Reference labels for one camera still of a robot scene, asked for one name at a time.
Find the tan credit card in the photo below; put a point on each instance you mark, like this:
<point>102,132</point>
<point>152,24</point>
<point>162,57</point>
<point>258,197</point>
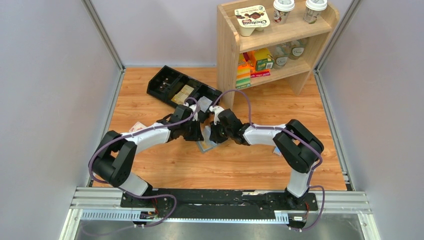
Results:
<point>207,144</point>

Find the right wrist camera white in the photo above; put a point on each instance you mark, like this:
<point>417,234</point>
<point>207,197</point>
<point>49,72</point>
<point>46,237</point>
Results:
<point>216,110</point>

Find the orange snack bag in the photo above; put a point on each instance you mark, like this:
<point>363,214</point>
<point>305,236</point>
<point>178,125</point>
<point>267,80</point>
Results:
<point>244,63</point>

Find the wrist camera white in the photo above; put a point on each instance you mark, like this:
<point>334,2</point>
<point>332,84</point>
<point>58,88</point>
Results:
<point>195,111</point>
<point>216,110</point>

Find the green yellow box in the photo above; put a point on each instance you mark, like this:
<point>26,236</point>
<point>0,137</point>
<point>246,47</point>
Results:
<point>261,59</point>

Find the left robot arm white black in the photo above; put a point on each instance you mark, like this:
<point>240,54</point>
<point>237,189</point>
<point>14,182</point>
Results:
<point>113,160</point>

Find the blue card on table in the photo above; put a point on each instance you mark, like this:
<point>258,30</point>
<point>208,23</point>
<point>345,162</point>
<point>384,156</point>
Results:
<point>276,151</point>

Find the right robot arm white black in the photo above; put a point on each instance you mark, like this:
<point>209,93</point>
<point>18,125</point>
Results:
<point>299,147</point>

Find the paper coffee cup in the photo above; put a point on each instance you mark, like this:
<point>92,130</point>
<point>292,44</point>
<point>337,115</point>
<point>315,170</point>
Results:
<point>282,9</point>
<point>313,9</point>

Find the aluminium frame rail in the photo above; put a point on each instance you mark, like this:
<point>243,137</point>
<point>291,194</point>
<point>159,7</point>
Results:
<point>107,198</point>

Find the left glass jar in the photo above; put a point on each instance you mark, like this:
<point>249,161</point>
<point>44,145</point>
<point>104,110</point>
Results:
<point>280,54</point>

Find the tan cards in tray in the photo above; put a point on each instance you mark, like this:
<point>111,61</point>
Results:
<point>182,95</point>

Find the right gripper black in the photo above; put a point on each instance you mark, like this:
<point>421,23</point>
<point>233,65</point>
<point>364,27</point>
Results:
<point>216,133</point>

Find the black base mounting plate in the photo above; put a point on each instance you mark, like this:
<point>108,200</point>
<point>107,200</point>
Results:
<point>220,204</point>

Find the black organizer tray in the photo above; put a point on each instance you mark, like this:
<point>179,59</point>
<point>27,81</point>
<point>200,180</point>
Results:
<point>173,88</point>

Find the Chobani yogurt pack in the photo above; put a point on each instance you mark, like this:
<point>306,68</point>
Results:
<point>252,18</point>

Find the grey card in tray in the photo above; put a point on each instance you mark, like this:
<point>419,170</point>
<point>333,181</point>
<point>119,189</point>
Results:
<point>204,103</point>

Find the left paper coffee cup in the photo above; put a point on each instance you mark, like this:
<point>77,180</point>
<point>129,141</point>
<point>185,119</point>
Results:
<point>282,9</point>

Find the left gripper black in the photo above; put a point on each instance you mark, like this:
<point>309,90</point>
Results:
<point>195,131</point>

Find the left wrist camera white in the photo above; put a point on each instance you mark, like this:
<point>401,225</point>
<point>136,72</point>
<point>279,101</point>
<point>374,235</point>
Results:
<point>195,111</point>

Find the right glass jar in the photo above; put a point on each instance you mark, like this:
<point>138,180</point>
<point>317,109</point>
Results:
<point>297,48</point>

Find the right paper coffee cup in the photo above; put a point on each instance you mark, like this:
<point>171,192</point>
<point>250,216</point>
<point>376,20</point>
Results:
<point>313,9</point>

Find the colourful sticky note stack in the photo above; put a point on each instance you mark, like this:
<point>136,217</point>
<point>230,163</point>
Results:
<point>243,76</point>

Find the red flat packet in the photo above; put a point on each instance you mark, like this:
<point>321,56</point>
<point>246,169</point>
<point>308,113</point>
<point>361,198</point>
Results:
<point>256,74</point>

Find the glass jar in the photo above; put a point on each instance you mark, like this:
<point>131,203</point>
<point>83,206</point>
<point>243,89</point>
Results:
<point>280,54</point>
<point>297,48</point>

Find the white pink card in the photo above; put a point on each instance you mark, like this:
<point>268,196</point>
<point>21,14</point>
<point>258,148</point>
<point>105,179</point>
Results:
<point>137,127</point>

